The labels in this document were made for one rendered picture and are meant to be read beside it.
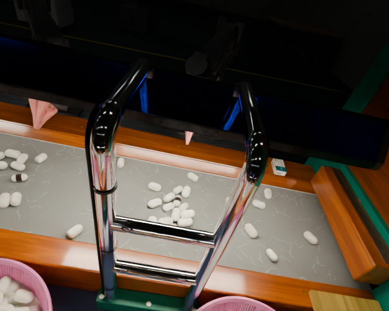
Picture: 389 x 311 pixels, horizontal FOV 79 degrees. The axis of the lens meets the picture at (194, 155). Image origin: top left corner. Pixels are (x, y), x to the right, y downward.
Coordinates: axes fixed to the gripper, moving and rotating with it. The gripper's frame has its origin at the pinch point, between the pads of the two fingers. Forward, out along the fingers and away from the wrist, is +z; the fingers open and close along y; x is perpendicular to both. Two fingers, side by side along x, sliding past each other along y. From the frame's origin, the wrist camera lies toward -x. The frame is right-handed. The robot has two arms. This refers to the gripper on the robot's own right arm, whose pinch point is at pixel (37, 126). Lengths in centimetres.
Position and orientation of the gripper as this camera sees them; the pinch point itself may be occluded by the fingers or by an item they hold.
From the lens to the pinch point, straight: 77.0
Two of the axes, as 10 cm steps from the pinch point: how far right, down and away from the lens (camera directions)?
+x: -1.0, 1.8, 9.8
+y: 9.8, 1.9, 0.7
